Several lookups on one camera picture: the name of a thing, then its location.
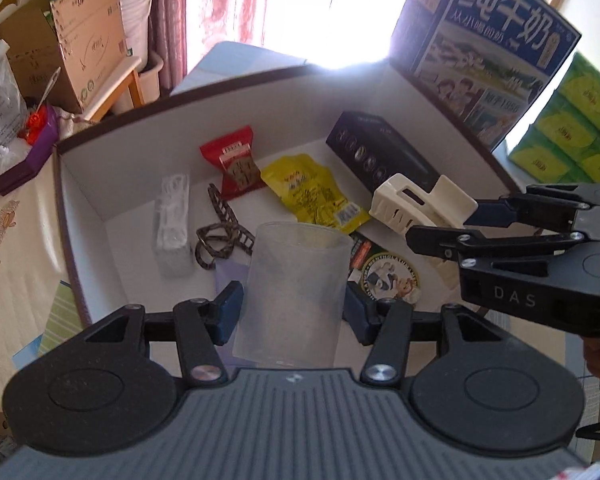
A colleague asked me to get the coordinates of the green tissue pack stack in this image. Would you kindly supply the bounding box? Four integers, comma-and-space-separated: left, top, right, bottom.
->
508, 53, 600, 183

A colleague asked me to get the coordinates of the pink curtain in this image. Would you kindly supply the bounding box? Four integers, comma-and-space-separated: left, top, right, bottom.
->
150, 0, 268, 92

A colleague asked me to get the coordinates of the brown storage box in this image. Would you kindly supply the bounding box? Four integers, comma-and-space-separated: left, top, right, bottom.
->
55, 62, 517, 323

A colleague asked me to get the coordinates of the white bucket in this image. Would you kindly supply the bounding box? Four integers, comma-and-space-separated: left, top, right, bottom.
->
120, 0, 163, 103

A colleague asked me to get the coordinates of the wooden stool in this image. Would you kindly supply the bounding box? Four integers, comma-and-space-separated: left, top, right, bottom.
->
81, 56, 145, 122

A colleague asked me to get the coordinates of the brown patterned hair claw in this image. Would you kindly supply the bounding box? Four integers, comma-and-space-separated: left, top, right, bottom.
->
194, 183, 256, 270

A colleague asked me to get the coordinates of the purple tray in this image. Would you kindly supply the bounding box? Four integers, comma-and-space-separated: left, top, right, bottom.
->
0, 105, 59, 196

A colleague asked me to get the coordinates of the purple cream tube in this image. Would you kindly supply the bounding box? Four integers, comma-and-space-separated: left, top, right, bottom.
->
214, 260, 250, 316

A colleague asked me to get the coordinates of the white hair claw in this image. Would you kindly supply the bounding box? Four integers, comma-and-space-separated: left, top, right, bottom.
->
370, 174, 478, 235

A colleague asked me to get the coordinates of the yellow snack packet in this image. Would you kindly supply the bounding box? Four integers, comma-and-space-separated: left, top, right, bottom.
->
261, 154, 370, 235

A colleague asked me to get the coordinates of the checked tablecloth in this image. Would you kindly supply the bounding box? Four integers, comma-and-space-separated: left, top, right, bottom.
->
171, 41, 306, 96

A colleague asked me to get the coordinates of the black shaver box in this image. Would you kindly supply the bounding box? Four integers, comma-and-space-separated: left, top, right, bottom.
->
326, 110, 440, 193

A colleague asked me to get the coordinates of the blue milk carton box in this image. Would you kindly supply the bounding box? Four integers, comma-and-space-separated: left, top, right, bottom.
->
389, 0, 581, 150

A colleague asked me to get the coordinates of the brown cardboard box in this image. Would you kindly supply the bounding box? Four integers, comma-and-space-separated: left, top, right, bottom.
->
0, 0, 128, 114

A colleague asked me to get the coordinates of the green ointment packet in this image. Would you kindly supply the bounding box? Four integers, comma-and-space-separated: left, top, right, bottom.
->
348, 232, 422, 306

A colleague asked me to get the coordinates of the red snack packet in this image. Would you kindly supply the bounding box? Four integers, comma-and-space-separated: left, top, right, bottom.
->
199, 126, 265, 200

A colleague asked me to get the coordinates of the clear plastic cup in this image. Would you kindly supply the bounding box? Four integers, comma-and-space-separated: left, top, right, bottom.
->
234, 221, 353, 368

